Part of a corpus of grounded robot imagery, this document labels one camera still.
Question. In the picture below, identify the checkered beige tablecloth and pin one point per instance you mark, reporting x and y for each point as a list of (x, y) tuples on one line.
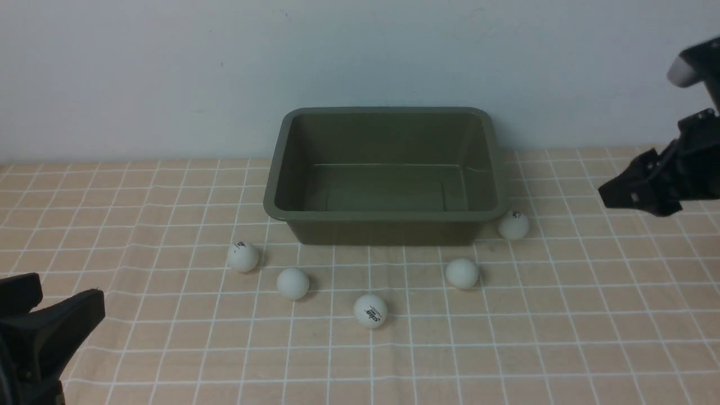
[(209, 301)]

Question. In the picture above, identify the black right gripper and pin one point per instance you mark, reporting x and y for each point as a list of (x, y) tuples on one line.
[(686, 170)]

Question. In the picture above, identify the olive green plastic bin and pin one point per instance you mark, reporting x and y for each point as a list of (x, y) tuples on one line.
[(387, 176)]

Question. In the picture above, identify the plain white ball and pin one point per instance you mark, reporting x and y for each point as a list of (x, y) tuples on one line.
[(293, 283), (462, 273)]

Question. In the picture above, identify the white ball with logo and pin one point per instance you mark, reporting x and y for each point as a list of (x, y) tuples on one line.
[(370, 311)]

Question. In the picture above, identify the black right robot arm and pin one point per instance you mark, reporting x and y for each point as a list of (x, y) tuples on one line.
[(697, 65)]

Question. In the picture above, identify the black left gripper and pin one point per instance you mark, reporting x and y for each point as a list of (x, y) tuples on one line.
[(37, 344)]

